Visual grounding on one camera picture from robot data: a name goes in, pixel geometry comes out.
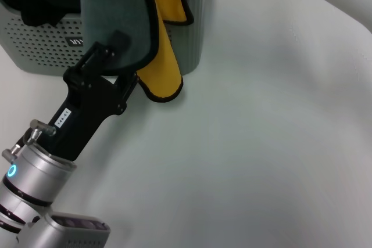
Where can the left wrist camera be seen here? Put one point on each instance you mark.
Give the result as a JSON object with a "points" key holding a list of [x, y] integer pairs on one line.
{"points": [[72, 232]]}

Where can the grey perforated storage box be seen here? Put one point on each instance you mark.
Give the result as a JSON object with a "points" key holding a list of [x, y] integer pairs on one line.
{"points": [[43, 50]]}

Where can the yellow and grey towel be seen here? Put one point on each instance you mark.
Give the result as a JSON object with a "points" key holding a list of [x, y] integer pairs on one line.
{"points": [[116, 12]]}

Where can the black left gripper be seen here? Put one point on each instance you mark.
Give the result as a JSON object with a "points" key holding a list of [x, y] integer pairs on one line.
{"points": [[87, 105]]}

